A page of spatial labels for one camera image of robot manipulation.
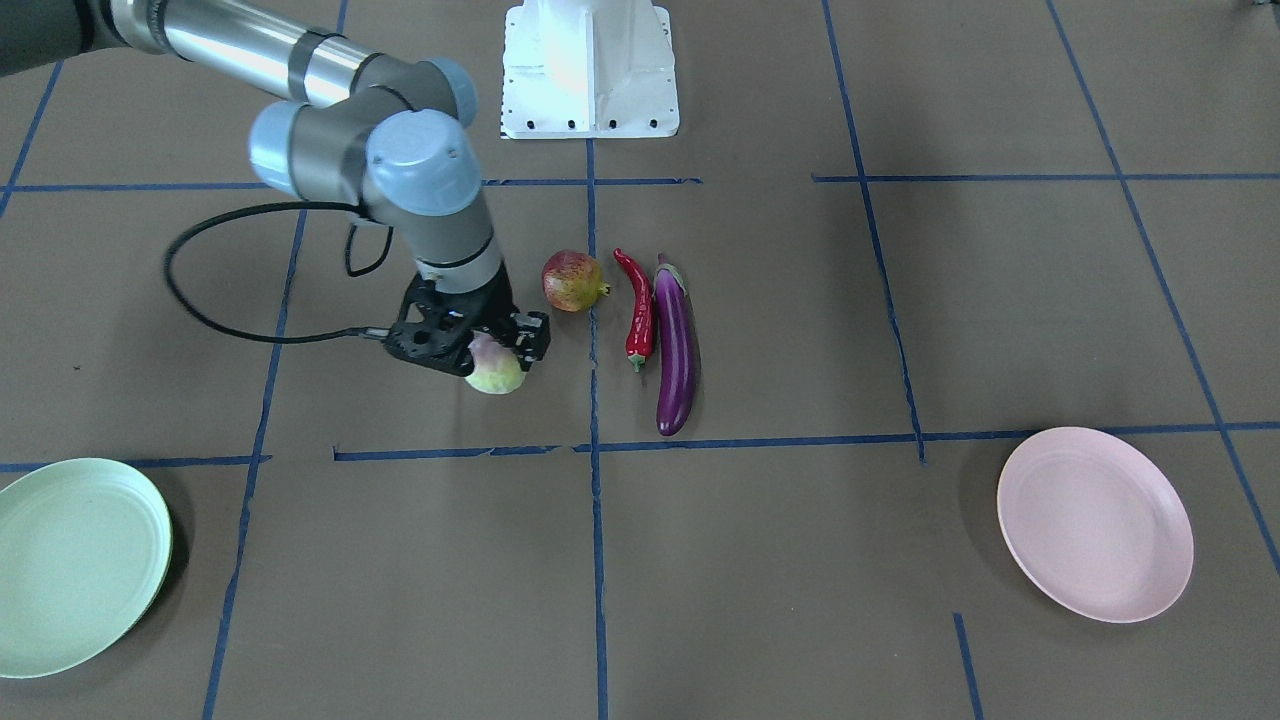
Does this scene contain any green plate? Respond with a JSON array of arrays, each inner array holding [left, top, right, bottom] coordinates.
[[1, 457, 174, 679]]

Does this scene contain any pink plate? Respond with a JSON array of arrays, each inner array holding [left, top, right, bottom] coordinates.
[[995, 427, 1196, 624]]

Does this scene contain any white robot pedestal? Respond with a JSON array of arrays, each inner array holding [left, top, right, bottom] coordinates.
[[500, 1, 681, 141]]

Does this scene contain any red chili pepper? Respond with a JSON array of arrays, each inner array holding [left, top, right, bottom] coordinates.
[[613, 249, 657, 373]]

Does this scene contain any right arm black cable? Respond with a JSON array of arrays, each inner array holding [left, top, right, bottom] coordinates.
[[163, 202, 396, 345]]

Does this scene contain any purple eggplant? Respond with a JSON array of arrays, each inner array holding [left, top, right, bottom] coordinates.
[[654, 252, 700, 437]]

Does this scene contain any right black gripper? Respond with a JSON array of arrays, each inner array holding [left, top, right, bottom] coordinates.
[[383, 270, 550, 377]]

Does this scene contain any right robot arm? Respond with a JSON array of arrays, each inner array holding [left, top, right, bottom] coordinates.
[[3, 1, 550, 379]]

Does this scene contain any green-pink peach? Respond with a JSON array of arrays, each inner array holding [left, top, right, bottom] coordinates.
[[465, 332, 526, 395]]

